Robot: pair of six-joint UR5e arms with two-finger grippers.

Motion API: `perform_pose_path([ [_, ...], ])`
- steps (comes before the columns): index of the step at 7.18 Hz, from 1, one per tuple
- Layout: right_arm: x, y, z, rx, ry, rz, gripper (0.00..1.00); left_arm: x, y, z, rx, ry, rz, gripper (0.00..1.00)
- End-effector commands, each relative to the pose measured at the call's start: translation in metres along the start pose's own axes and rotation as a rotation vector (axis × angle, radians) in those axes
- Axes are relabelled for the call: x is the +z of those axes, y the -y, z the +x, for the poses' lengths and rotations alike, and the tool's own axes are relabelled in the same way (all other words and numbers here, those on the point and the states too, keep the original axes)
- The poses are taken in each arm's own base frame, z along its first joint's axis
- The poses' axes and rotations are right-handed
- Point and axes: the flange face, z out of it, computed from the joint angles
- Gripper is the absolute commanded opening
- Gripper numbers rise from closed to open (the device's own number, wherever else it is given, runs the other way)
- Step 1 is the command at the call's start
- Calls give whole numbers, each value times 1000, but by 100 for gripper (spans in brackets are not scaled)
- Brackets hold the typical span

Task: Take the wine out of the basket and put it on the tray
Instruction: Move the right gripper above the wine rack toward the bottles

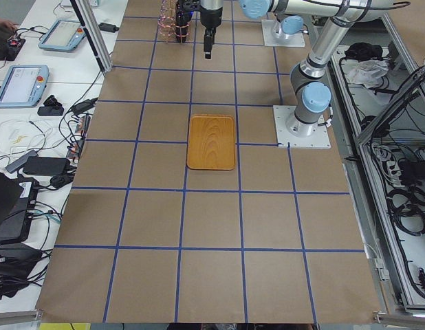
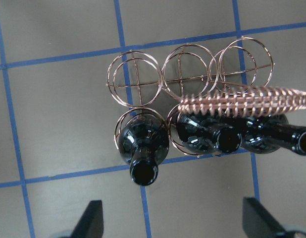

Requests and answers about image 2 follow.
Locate dark wine bottle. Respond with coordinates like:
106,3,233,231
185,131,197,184
242,115,306,156
176,114,242,155

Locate dark wine bottle end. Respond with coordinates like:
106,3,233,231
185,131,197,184
118,118,169,186

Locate copper wire wine basket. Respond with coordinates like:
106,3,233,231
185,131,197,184
106,42,306,156

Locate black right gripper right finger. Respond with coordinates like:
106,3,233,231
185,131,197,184
242,197,301,238

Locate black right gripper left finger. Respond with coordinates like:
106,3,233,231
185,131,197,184
70,200,104,238

